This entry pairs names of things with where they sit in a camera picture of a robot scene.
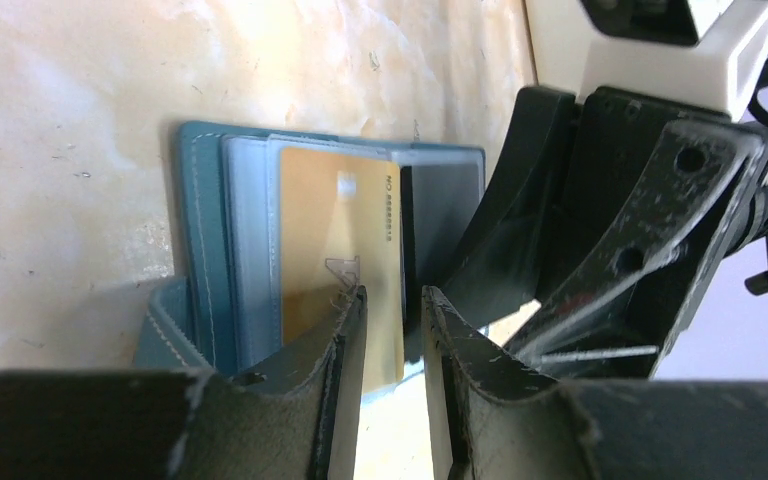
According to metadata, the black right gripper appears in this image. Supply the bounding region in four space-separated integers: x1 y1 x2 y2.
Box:
440 86 768 379

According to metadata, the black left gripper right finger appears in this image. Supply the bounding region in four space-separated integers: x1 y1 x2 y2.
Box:
422 287 768 479

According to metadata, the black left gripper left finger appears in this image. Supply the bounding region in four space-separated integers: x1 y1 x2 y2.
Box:
0 287 367 479

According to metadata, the blue leather card holder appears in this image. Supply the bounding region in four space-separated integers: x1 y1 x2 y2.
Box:
134 121 485 376

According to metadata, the gold credit card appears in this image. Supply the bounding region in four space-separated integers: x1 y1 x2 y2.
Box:
279 147 404 393

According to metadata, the black credit card in holder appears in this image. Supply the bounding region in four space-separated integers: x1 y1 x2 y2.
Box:
400 160 485 363

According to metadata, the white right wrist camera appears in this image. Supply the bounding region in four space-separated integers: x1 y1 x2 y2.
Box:
525 1 768 121

